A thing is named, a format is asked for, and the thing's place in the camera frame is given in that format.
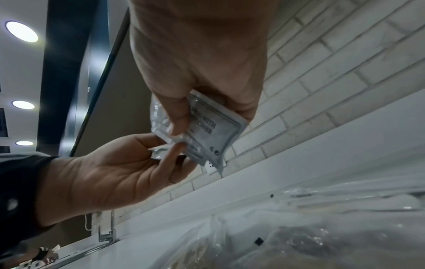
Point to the white wall socket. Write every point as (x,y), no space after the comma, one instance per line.
(211,168)

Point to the black left wristband with markers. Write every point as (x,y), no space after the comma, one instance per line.
(20,189)

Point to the person's left hand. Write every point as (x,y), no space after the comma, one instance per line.
(106,181)

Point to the stack of grey shampoo sachets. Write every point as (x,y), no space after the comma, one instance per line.
(216,131)

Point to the round ceiling light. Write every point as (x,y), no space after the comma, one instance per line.
(23,104)
(24,143)
(21,31)

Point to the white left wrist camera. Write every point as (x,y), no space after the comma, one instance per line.
(43,254)

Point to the person's right hand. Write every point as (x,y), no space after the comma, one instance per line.
(199,52)

